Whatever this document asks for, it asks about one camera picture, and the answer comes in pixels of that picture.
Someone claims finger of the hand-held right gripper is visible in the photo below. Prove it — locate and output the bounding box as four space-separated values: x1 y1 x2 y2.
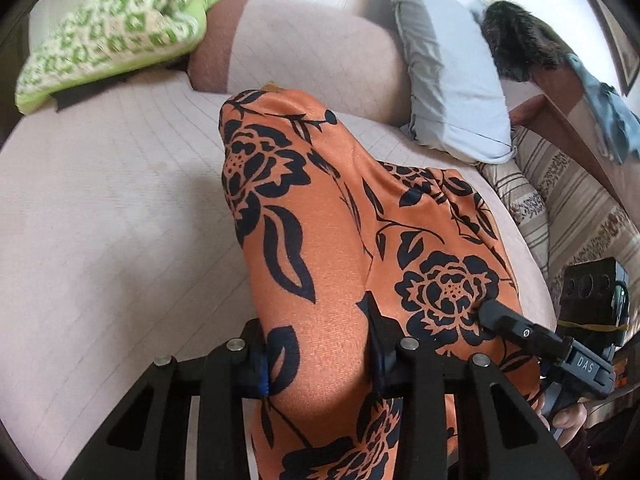
477 300 573 361

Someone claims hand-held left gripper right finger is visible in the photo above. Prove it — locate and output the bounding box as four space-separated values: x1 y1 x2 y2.
362 292 583 480

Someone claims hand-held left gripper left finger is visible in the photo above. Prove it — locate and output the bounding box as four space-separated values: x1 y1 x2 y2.
62 317 273 480

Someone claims orange black floral garment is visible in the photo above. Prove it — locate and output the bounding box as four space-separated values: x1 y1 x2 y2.
220 85 546 480

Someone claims person's right hand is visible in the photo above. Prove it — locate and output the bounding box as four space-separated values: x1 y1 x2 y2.
537 392 588 448

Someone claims beige striped blanket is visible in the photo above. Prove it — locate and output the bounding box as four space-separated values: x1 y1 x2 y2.
480 95 640 291

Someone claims blue cloth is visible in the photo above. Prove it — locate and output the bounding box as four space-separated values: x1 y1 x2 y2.
565 52 640 166

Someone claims bed with pink sheet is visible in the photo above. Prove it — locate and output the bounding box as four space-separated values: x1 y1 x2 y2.
0 67 558 480

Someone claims grey pillow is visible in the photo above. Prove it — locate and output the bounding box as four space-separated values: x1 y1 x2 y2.
367 0 516 165

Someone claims dark furry cloth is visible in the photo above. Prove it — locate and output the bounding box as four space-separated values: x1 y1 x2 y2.
481 0 573 83

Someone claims pink bolster with brown end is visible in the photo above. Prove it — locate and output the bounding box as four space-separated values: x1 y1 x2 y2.
187 0 406 126

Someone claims green white patterned pillow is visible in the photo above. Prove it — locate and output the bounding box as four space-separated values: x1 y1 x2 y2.
15 0 235 115

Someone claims framed wall picture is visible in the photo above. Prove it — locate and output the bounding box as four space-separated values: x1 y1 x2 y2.
580 0 640 98

